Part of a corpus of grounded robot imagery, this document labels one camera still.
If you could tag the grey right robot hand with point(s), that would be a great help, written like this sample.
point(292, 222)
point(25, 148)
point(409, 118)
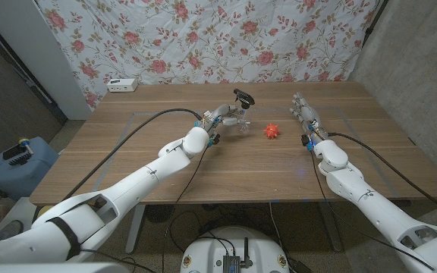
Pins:
point(309, 117)

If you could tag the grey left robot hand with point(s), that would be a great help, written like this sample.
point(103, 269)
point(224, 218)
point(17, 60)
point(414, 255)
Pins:
point(222, 113)

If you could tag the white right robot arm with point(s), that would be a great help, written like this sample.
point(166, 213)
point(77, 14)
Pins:
point(378, 208)

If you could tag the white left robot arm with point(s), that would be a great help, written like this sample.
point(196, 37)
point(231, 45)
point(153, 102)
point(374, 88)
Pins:
point(139, 182)

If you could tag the red spiky stress ball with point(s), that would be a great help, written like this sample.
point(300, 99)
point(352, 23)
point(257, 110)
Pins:
point(271, 131)

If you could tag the floral backdrop cloth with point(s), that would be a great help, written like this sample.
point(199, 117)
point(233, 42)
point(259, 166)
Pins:
point(211, 38)

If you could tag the white power strip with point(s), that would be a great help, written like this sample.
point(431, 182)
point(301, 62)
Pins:
point(121, 85)

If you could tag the grey table leg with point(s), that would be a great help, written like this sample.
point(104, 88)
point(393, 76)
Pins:
point(330, 227)

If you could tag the black backdrop stand pole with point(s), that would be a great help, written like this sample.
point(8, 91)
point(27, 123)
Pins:
point(374, 22)

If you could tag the white robot torso base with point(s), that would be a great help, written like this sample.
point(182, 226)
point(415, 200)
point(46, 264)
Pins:
point(211, 246)

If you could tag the black antenna module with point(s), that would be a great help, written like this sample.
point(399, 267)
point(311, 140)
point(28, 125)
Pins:
point(231, 261)

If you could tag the yellow blue small tool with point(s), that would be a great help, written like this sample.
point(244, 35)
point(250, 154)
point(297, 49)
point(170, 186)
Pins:
point(25, 143)

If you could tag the yellow disc with black rim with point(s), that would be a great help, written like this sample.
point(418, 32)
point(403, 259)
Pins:
point(41, 210)

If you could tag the blue storage box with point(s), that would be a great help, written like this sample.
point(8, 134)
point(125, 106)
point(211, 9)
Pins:
point(21, 176)

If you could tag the black brush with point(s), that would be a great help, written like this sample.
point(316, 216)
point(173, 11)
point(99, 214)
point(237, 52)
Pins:
point(15, 153)

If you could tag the grey round item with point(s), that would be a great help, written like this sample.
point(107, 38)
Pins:
point(10, 232)

